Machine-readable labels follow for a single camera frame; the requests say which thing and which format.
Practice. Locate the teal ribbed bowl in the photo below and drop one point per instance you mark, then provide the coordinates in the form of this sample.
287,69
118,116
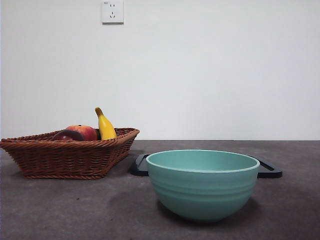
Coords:
202,192

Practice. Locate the dark red plum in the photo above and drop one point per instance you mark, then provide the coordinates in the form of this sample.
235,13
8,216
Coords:
65,136

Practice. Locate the yellow banana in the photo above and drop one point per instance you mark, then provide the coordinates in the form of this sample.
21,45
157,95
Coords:
106,128

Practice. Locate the green avocado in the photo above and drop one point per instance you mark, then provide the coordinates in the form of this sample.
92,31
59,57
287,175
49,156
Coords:
98,135

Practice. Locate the red yellow apple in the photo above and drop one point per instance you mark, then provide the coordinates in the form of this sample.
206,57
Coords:
86,132

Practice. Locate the brown wicker basket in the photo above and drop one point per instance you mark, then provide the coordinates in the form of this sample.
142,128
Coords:
65,160

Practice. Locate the black rectangular tray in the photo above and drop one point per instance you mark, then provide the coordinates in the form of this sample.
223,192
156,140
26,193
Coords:
271,172

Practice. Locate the white wall socket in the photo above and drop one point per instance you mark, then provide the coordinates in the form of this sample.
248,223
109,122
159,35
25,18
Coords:
112,12

